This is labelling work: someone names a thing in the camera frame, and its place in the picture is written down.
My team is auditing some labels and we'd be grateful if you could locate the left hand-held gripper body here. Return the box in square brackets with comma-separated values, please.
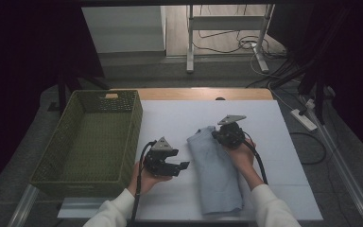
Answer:
[143, 136, 180, 177]

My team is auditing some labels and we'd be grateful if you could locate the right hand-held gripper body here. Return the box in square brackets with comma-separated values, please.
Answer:
[211, 114, 248, 149]

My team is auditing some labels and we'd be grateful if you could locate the light blue tank top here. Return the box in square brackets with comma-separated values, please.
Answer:
[186, 125, 244, 216]

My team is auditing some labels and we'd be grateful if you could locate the green woven basket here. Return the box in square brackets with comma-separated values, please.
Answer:
[28, 89, 144, 199]

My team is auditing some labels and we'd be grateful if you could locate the person's left hand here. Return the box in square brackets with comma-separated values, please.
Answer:
[127, 162, 173, 198]

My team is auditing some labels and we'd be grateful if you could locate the person's right hand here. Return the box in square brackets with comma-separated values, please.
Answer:
[224, 143, 266, 190]

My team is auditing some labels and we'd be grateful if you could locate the white power strip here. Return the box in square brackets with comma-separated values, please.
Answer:
[289, 108, 319, 132]

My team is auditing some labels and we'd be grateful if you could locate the black stand with thick legs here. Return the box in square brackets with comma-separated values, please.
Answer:
[268, 56, 329, 126]

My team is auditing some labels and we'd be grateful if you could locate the black tripod stand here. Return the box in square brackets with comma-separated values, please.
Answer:
[46, 67, 112, 114]

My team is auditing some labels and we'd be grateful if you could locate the white cabinet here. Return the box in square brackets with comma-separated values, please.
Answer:
[81, 6, 167, 55]

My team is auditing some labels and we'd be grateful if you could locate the dark curtain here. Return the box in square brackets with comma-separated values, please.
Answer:
[0, 0, 106, 202]
[266, 3, 363, 159]

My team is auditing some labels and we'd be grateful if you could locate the left hand-held gripper black cable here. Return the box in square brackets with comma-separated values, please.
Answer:
[130, 140, 157, 227]

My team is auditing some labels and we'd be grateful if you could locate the hand-held gripper black cable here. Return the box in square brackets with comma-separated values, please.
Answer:
[243, 138, 269, 185]
[130, 140, 157, 227]

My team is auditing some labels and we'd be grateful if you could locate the right hand-held gripper black cable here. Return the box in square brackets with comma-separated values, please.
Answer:
[243, 138, 269, 185]

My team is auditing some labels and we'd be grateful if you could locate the white floor cable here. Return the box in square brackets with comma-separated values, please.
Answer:
[250, 46, 294, 112]

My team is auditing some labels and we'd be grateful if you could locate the black floor cable under frame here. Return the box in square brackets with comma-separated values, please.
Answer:
[191, 4, 289, 61]

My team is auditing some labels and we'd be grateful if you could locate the looped black floor cable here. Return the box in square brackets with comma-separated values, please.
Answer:
[288, 131, 327, 166]

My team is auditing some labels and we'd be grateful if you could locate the white metal desk frame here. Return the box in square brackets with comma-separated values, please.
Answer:
[185, 3, 276, 75]

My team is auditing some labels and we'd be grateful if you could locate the aluminium rail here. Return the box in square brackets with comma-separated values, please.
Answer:
[301, 94, 363, 227]
[7, 183, 41, 227]

